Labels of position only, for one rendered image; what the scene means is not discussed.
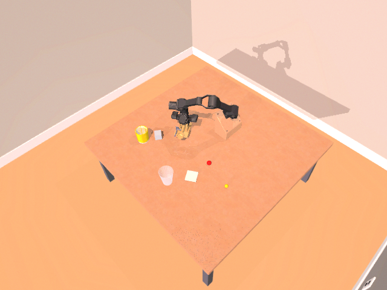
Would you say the clear plastic cup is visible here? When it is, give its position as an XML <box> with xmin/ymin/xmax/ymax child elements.
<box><xmin>158</xmin><ymin>166</ymin><xmax>174</xmax><ymax>185</ymax></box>

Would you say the yellow mug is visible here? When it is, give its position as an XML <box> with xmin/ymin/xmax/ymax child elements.
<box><xmin>135</xmin><ymin>126</ymin><xmax>149</xmax><ymax>144</ymax></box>

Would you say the white square tile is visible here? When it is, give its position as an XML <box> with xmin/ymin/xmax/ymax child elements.
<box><xmin>185</xmin><ymin>170</ymin><xmax>198</xmax><ymax>182</ymax></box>

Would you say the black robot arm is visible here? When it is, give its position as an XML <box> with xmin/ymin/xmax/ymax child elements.
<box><xmin>168</xmin><ymin>94</ymin><xmax>239</xmax><ymax>125</ymax></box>

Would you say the white cube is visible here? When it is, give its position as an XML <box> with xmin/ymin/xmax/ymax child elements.
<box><xmin>154</xmin><ymin>130</ymin><xmax>162</xmax><ymax>140</ymax></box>

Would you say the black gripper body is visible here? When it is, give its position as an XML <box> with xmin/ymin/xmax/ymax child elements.
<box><xmin>171</xmin><ymin>110</ymin><xmax>198</xmax><ymax>123</ymax></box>

